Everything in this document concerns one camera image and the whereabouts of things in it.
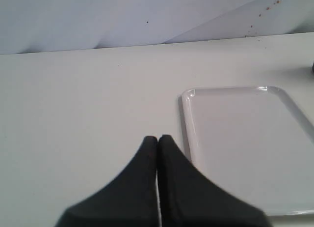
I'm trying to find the white rectangular plastic tray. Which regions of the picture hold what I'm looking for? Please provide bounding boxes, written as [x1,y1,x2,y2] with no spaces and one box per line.
[181,86,314,216]

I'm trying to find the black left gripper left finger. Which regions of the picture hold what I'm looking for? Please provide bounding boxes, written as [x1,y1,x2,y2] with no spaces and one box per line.
[56,136,157,227]

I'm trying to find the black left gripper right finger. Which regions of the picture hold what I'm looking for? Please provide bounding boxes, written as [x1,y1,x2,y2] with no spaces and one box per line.
[157,135,270,227]

